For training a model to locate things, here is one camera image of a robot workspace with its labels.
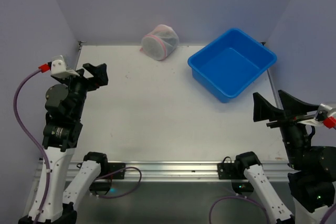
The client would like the white mesh laundry bag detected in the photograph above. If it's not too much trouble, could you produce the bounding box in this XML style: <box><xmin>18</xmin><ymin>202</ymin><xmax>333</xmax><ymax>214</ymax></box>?
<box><xmin>140</xmin><ymin>24</ymin><xmax>179</xmax><ymax>61</ymax></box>

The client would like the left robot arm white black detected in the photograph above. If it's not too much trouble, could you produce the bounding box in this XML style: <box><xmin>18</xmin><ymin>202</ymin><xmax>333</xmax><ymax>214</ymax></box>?
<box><xmin>13</xmin><ymin>60</ymin><xmax>108</xmax><ymax>223</ymax></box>

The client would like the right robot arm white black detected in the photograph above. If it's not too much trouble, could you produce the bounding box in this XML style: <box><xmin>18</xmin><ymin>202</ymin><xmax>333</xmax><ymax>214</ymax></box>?
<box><xmin>234</xmin><ymin>90</ymin><xmax>335</xmax><ymax>223</ymax></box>

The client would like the blue plastic tub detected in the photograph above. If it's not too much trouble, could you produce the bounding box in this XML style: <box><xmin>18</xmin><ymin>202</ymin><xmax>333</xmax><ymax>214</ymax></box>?
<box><xmin>187</xmin><ymin>28</ymin><xmax>277</xmax><ymax>103</ymax></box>

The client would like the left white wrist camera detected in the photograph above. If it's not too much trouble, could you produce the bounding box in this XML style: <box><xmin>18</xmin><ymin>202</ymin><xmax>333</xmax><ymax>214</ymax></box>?
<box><xmin>50</xmin><ymin>55</ymin><xmax>79</xmax><ymax>79</ymax></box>

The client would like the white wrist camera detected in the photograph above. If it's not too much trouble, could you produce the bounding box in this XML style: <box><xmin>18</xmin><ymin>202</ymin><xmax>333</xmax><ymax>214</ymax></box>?
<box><xmin>50</xmin><ymin>55</ymin><xmax>79</xmax><ymax>79</ymax></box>
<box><xmin>299</xmin><ymin>103</ymin><xmax>335</xmax><ymax>129</ymax></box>

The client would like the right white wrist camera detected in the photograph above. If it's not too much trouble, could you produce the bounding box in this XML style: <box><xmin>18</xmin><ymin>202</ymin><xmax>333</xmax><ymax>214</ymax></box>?
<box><xmin>299</xmin><ymin>103</ymin><xmax>335</xmax><ymax>129</ymax></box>

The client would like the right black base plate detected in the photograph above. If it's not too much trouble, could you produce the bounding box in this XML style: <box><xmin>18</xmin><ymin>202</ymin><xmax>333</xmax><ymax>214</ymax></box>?
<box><xmin>217</xmin><ymin>156</ymin><xmax>241</xmax><ymax>180</ymax></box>

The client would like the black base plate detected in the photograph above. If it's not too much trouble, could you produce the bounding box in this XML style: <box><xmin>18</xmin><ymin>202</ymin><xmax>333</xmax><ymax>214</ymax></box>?
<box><xmin>108</xmin><ymin>162</ymin><xmax>126</xmax><ymax>180</ymax></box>
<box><xmin>217</xmin><ymin>156</ymin><xmax>241</xmax><ymax>180</ymax></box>

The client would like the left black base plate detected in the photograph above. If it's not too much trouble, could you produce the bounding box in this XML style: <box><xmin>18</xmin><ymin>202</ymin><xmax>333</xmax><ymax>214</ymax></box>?
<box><xmin>108</xmin><ymin>162</ymin><xmax>126</xmax><ymax>180</ymax></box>

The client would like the aluminium mounting rail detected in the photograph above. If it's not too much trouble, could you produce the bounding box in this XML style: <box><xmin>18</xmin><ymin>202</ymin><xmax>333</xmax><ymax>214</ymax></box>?
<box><xmin>35</xmin><ymin>160</ymin><xmax>310</xmax><ymax>183</ymax></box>

